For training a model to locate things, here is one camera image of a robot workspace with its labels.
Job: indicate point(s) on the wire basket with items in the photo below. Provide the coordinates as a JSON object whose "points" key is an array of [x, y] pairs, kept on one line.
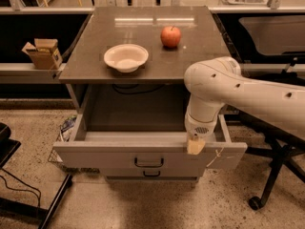
{"points": [[65, 130]]}

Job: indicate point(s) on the black stand with cable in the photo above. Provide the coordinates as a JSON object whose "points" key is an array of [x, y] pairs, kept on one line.
{"points": [[8, 147]]}

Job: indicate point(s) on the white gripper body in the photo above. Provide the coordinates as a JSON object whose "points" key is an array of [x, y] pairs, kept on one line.
{"points": [[197, 128]]}

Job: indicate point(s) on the grey top drawer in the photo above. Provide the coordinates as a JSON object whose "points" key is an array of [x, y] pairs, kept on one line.
{"points": [[142, 128]]}

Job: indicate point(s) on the grey drawer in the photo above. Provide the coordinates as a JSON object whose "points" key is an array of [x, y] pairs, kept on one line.
{"points": [[142, 128], [166, 172]]}

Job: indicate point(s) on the red apple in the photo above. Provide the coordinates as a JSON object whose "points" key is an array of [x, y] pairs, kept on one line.
{"points": [[170, 36]]}

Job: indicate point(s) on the open cardboard box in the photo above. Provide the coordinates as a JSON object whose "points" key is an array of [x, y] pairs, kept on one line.
{"points": [[44, 53]]}

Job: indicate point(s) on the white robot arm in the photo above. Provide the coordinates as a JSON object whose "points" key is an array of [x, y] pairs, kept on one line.
{"points": [[218, 82]]}

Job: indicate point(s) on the grey bottom drawer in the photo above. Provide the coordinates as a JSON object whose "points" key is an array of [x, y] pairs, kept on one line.
{"points": [[166, 172]]}

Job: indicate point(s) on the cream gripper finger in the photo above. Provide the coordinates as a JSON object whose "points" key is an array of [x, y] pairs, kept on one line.
{"points": [[195, 145]]}

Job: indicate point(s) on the white bowl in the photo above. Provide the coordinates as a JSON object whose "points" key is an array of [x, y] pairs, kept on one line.
{"points": [[126, 58]]}

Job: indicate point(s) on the black office chair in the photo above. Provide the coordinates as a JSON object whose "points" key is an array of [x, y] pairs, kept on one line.
{"points": [[283, 147]]}

